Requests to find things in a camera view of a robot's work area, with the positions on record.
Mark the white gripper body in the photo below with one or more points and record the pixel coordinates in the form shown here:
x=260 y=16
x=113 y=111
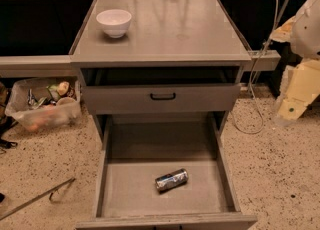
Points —
x=308 y=31

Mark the silver blue redbull can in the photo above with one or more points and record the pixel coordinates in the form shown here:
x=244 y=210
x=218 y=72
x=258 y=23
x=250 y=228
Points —
x=171 y=180

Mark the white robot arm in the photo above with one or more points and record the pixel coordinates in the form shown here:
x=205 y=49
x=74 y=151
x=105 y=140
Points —
x=302 y=31

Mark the grey drawer cabinet counter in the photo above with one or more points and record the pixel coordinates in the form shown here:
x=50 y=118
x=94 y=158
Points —
x=169 y=42

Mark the open grey middle drawer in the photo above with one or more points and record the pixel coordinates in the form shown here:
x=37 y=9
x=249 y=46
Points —
x=134 y=154

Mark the grey upper drawer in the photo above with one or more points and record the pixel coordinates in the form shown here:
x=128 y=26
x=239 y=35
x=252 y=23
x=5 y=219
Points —
x=136 y=99

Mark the white ceramic bowl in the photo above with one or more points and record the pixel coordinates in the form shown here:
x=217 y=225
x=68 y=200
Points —
x=114 y=22

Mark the clear plastic bin with items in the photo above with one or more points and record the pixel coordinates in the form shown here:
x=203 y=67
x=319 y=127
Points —
x=40 y=103

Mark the metal rod on floor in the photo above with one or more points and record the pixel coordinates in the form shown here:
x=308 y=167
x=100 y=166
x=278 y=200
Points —
x=38 y=197

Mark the black drawer handle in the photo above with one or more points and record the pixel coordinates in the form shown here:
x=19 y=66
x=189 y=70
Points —
x=162 y=97

